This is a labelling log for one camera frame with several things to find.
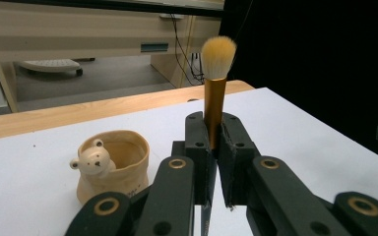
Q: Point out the white board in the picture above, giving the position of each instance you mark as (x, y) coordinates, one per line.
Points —
(308, 147)

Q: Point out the black horizontal frame bar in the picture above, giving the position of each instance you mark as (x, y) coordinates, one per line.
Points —
(128, 6)

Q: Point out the tan bear ceramic cup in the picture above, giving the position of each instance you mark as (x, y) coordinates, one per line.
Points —
(128, 173)

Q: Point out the light wooden desk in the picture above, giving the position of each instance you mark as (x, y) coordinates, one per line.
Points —
(78, 29)

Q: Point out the makeup brush with gold ferrule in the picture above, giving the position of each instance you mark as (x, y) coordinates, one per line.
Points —
(215, 98)

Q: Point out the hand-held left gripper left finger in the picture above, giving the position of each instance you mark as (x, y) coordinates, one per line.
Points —
(198, 157)

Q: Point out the wooden table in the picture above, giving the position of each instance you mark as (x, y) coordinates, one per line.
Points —
(78, 113)

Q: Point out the black curtain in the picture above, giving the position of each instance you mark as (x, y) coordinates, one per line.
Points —
(325, 59)

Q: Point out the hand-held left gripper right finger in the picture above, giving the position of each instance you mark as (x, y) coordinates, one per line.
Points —
(236, 157)

